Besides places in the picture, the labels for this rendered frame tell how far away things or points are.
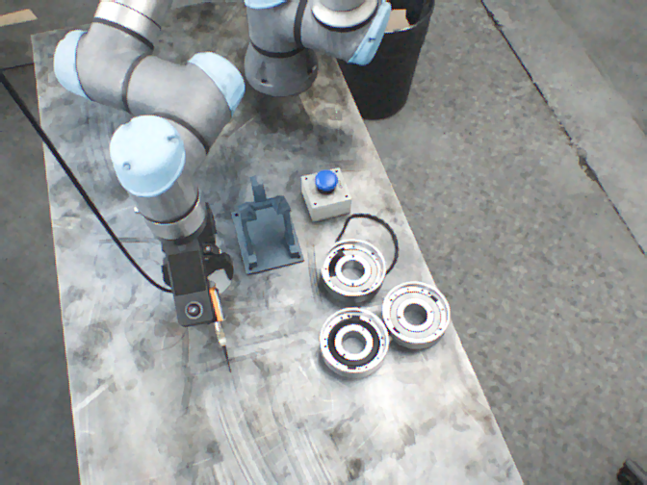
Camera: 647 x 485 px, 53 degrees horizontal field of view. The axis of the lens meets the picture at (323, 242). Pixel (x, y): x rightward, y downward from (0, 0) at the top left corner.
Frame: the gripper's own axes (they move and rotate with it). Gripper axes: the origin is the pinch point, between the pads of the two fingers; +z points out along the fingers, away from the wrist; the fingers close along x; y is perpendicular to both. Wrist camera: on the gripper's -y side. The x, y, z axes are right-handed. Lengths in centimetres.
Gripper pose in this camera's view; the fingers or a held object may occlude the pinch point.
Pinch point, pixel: (209, 293)
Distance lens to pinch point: 99.4
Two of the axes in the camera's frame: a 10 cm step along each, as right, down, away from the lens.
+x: -9.8, 2.0, -0.7
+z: 0.3, 4.6, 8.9
